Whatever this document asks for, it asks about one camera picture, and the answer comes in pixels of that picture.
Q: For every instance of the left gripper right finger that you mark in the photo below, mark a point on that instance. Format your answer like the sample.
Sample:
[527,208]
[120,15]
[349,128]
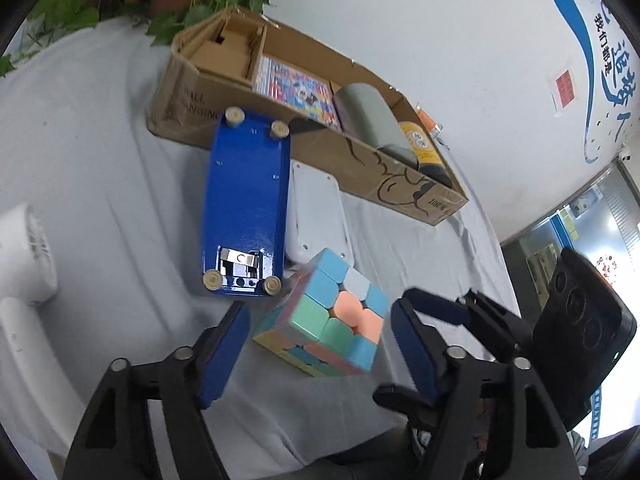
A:
[495,418]

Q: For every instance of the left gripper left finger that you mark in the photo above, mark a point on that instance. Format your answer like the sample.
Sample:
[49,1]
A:
[114,439]

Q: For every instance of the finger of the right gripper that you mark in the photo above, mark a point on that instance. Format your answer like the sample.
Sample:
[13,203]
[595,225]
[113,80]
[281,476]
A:
[502,333]
[402,400]

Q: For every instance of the pastel rubik cube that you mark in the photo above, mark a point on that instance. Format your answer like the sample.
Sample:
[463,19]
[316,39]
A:
[330,320]

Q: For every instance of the blue stapler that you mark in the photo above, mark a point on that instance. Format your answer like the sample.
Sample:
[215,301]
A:
[245,205]

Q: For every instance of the white handheld fan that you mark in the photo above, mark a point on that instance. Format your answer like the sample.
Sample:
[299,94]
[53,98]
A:
[36,396]

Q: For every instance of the yellow black can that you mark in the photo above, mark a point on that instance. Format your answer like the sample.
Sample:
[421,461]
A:
[429,161]

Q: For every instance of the white flat device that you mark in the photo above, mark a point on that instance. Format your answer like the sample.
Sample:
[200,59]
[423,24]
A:
[316,219]

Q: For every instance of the orange clear small jar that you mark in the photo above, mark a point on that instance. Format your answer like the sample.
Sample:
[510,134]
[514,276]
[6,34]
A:
[429,123]

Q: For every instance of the grey cylinder speaker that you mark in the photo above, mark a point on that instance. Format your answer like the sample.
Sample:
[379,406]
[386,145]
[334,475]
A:
[365,115]

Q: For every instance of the brown cardboard box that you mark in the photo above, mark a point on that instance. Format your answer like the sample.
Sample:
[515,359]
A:
[213,65]

